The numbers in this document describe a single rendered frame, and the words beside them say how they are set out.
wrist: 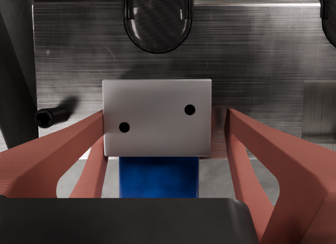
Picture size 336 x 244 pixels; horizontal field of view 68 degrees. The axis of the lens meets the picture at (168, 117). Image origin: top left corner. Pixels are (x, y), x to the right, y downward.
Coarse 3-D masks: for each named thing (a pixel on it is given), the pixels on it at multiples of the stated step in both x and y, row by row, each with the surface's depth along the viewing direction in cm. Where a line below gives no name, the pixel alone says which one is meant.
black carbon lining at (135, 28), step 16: (128, 0) 14; (144, 0) 14; (160, 0) 14; (176, 0) 14; (192, 0) 13; (320, 0) 13; (128, 16) 13; (144, 16) 14; (160, 16) 14; (176, 16) 14; (192, 16) 13; (320, 16) 13; (128, 32) 14; (144, 32) 14; (160, 32) 14; (176, 32) 14; (144, 48) 14; (160, 48) 14
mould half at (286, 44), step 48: (48, 0) 14; (96, 0) 14; (240, 0) 14; (288, 0) 14; (48, 48) 14; (96, 48) 14; (192, 48) 14; (240, 48) 14; (288, 48) 14; (48, 96) 14; (96, 96) 14; (240, 96) 14; (288, 96) 14
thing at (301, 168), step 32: (224, 128) 13; (256, 128) 9; (288, 160) 7; (320, 160) 6; (256, 192) 11; (288, 192) 7; (320, 192) 5; (256, 224) 10; (288, 224) 7; (320, 224) 6
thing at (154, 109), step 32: (128, 96) 11; (160, 96) 11; (192, 96) 11; (128, 128) 13; (160, 128) 11; (192, 128) 11; (128, 160) 13; (160, 160) 13; (192, 160) 13; (128, 192) 13; (160, 192) 13; (192, 192) 13
